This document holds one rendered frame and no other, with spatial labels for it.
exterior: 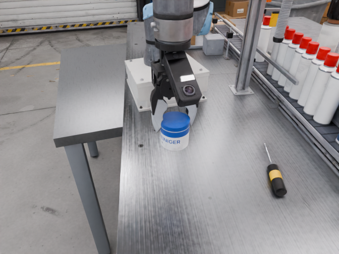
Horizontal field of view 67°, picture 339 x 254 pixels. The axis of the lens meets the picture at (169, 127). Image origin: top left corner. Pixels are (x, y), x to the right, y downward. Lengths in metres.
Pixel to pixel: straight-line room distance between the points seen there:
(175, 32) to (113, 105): 0.60
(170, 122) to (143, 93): 0.38
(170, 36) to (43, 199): 1.58
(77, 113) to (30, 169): 1.19
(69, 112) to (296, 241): 0.83
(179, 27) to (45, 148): 1.93
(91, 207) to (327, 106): 0.98
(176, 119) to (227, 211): 0.25
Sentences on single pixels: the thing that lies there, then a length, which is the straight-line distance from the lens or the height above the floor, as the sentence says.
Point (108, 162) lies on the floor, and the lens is 1.99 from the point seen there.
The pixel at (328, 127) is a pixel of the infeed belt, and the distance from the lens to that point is 0.94.
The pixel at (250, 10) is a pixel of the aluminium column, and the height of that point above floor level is 1.15.
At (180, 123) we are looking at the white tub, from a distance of 0.58.
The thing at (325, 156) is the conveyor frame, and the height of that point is 0.84.
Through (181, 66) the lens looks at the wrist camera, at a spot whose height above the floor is 1.16.
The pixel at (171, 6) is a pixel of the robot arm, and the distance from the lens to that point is 0.48.
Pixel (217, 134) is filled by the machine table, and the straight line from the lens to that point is 0.87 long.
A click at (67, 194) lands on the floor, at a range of 1.87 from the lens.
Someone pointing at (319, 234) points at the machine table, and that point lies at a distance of 0.69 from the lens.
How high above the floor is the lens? 1.35
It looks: 36 degrees down
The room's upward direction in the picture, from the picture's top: straight up
